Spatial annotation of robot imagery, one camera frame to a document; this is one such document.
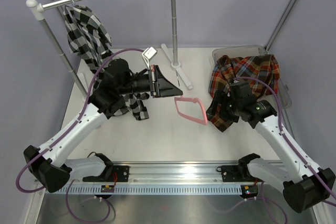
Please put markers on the black white checkered shirt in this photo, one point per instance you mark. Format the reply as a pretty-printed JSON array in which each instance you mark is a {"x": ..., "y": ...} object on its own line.
[{"x": 88, "y": 39}]

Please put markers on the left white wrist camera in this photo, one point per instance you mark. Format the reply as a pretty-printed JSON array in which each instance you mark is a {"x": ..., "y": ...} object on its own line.
[{"x": 147, "y": 55}]

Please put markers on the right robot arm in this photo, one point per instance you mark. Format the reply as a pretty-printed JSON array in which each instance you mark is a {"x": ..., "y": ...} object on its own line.
[{"x": 303, "y": 182}]

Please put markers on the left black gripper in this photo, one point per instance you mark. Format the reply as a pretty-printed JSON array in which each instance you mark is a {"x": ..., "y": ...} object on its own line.
[{"x": 161, "y": 87}]

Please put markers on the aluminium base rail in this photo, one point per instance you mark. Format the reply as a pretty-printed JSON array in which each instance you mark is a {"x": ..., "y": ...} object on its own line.
[{"x": 183, "y": 172}]

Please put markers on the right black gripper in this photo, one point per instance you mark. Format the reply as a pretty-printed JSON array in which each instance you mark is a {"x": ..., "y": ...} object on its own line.
[{"x": 222, "y": 97}]

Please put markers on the pink hanger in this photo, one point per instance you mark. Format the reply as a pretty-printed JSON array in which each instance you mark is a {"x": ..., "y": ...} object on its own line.
[{"x": 188, "y": 106}]

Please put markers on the grey plastic bin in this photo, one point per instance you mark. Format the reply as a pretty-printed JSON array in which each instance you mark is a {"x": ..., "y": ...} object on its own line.
[{"x": 252, "y": 50}]

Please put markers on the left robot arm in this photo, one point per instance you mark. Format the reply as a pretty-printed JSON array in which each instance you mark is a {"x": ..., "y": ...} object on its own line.
[{"x": 104, "y": 102}]

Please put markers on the white slotted cable duct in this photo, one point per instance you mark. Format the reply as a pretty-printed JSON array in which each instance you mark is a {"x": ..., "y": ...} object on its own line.
[{"x": 128, "y": 189}]

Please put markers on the silver white clothes rack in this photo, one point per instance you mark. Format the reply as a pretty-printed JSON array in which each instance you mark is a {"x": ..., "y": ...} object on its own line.
[{"x": 37, "y": 10}]

